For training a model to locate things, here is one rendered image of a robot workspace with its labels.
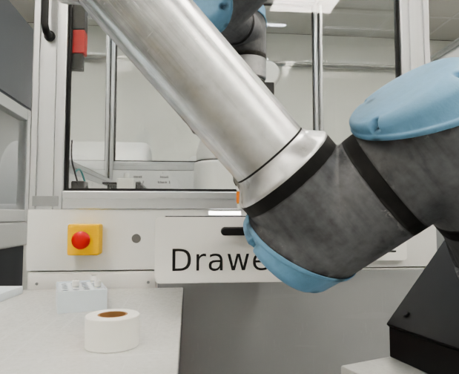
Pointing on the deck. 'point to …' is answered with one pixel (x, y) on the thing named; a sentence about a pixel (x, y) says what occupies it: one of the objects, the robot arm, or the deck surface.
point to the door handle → (46, 21)
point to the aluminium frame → (180, 200)
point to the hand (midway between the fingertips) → (236, 183)
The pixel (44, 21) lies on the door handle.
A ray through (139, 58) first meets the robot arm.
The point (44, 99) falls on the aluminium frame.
